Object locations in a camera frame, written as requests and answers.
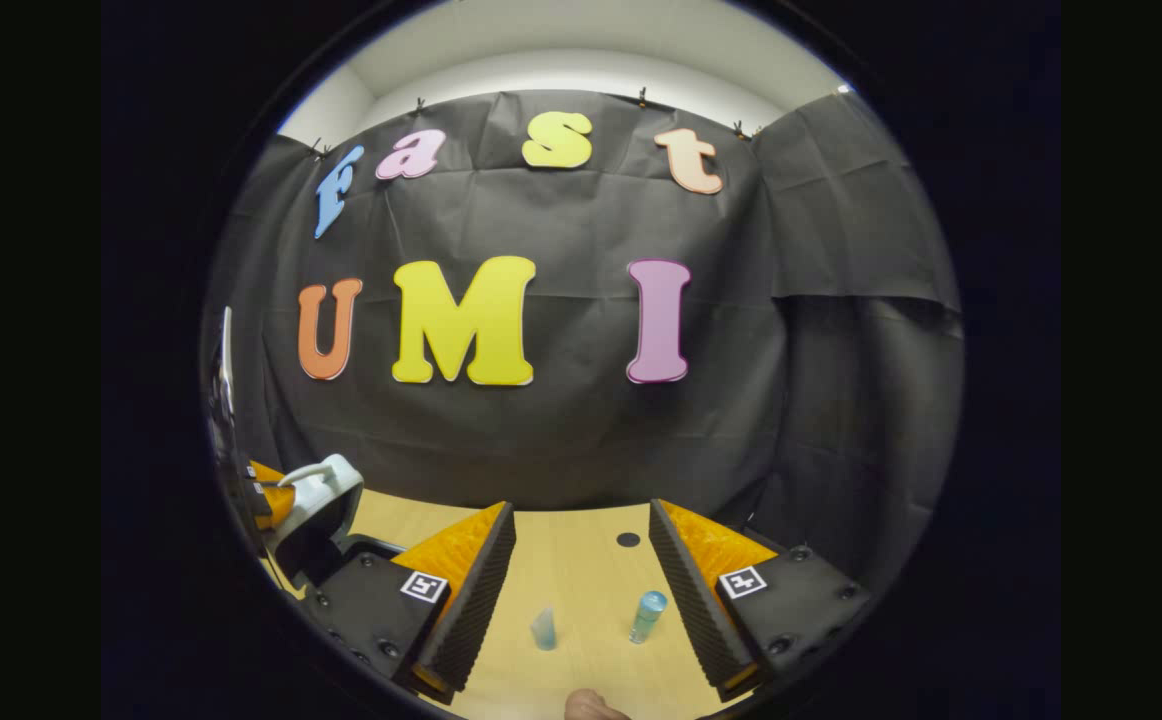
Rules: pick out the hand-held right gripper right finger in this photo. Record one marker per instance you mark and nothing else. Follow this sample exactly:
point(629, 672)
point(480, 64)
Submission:
point(691, 600)

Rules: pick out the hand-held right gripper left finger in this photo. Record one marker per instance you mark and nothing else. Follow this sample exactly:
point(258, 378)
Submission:
point(471, 610)

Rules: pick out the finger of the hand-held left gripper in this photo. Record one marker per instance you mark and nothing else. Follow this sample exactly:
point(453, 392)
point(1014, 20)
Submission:
point(276, 500)

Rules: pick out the green bottle with blue cap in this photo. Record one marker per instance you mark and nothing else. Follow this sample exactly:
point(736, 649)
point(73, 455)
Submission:
point(647, 615)

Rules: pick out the clear squeeze tube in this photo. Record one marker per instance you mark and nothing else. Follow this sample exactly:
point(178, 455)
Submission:
point(544, 630)

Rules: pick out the black backdrop cloth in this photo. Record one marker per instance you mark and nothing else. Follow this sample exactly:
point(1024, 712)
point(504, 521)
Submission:
point(581, 430)

